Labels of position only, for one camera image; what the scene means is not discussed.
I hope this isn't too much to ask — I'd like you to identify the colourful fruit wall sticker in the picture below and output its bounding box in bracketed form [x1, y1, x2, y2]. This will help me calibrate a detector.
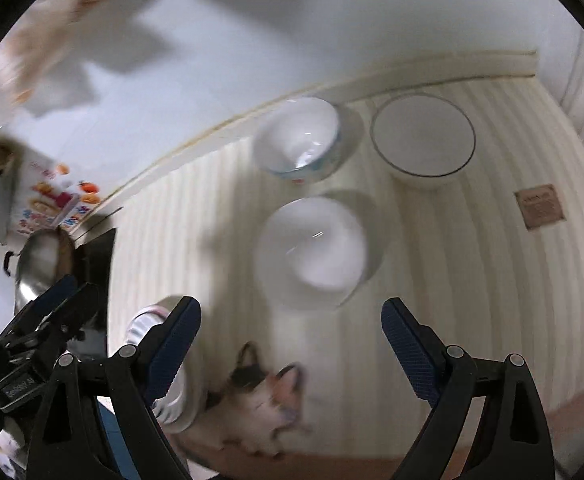
[10, 154, 103, 236]

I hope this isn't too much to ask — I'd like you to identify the plain white bowl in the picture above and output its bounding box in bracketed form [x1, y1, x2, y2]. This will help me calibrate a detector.
[253, 196, 368, 312]

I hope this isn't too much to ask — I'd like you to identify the white bowl dark rim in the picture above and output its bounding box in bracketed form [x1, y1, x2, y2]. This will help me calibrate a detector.
[370, 92, 477, 190]

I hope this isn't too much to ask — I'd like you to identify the beige striped counter mat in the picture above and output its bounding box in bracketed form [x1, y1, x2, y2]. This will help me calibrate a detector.
[108, 78, 584, 460]

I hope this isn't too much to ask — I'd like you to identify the calico cat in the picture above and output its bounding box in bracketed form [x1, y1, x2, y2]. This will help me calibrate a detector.
[185, 341, 311, 457]

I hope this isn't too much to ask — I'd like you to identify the brown label on mat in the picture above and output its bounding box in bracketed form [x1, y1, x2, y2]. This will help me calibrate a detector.
[514, 184, 566, 231]

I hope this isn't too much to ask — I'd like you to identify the metal wok pan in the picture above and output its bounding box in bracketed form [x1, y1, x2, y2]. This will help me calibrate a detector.
[14, 226, 75, 313]

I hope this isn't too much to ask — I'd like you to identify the white bowl blue pattern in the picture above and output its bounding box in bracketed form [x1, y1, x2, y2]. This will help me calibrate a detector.
[252, 96, 342, 184]

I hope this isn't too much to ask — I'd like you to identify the black stove top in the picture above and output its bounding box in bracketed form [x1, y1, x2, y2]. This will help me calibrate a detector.
[68, 229, 116, 361]

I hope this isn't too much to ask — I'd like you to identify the white plate pink rose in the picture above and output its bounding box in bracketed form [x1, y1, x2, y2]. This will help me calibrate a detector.
[124, 296, 206, 434]

